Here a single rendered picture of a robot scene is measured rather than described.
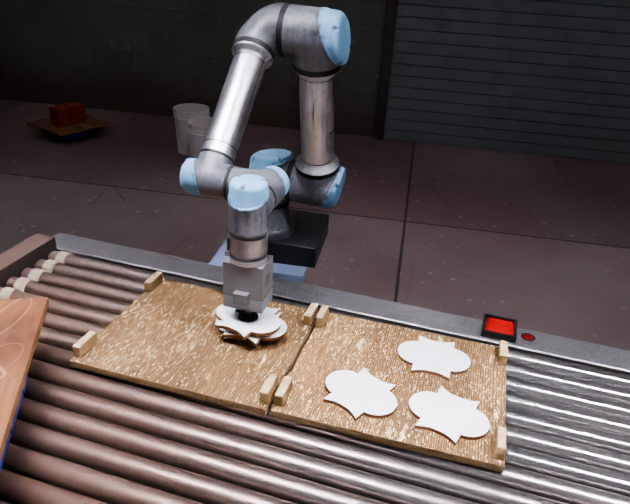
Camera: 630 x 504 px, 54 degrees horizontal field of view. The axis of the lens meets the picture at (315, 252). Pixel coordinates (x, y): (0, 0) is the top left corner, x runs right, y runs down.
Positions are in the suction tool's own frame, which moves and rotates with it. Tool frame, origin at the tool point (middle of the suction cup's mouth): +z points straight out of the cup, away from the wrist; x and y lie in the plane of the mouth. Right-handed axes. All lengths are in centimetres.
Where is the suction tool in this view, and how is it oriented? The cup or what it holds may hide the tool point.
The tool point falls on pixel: (248, 321)
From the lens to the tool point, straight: 131.9
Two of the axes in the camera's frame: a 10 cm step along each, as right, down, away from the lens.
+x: 2.8, -4.3, 8.6
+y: 9.6, 1.7, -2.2
